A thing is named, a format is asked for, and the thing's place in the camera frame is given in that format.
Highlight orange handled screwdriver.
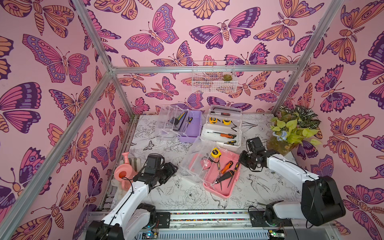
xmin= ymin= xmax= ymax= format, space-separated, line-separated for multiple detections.
xmin=207 ymin=132 xmax=237 ymax=139

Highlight left yellow tape measure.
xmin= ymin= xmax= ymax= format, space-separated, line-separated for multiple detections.
xmin=209 ymin=118 xmax=218 ymax=124

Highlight yellow black screwdriver in pink box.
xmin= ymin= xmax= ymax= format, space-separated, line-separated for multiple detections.
xmin=227 ymin=162 xmax=240 ymax=188

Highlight potted green plant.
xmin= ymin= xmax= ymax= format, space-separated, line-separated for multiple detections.
xmin=267 ymin=105 xmax=321 ymax=160

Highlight pink toolbox clear lid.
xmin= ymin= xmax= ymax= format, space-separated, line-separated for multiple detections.
xmin=180 ymin=138 xmax=241 ymax=199

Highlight black tools in purple box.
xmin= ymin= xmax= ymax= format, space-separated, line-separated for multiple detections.
xmin=169 ymin=112 xmax=187 ymax=131

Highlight small succulent in basket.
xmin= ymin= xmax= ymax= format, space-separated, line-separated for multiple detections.
xmin=222 ymin=74 xmax=233 ymax=82

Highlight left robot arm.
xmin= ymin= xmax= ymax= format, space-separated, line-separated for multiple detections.
xmin=85 ymin=154 xmax=179 ymax=240

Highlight white toolbox clear lid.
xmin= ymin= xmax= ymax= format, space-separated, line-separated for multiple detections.
xmin=201 ymin=105 xmax=243 ymax=152

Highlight right yellow tape measure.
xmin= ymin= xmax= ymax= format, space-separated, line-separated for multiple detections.
xmin=223 ymin=120 xmax=232 ymax=126

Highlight white wire basket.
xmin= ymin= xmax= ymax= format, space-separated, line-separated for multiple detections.
xmin=191 ymin=61 xmax=238 ymax=94

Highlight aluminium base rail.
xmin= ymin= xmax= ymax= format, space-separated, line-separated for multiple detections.
xmin=85 ymin=209 xmax=334 ymax=240

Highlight pink watering can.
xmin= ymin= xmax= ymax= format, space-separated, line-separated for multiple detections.
xmin=114 ymin=152 xmax=137 ymax=192

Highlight purple toolbox clear lid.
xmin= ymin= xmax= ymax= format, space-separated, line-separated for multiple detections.
xmin=155 ymin=105 xmax=203 ymax=144

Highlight yellow tape measure in pink box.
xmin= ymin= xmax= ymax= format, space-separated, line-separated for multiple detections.
xmin=211 ymin=148 xmax=222 ymax=159

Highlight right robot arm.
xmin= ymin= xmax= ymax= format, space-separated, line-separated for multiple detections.
xmin=239 ymin=138 xmax=346 ymax=227

